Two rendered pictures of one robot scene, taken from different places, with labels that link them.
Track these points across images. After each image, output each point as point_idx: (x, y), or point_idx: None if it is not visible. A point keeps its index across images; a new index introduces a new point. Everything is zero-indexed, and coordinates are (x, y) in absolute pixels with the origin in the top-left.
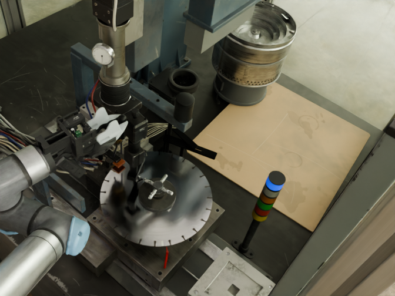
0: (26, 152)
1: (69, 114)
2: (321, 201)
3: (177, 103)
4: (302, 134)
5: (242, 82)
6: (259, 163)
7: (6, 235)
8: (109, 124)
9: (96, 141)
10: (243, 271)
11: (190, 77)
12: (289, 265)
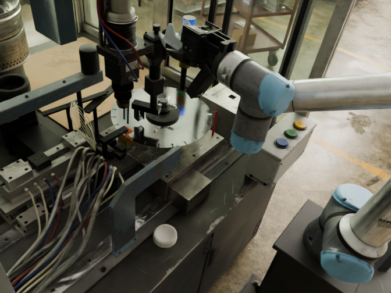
0: (237, 55)
1: (189, 28)
2: (141, 70)
3: (92, 53)
4: (73, 64)
5: (22, 59)
6: (100, 90)
7: (164, 277)
8: (189, 24)
9: (84, 156)
10: (219, 90)
11: (4, 82)
12: None
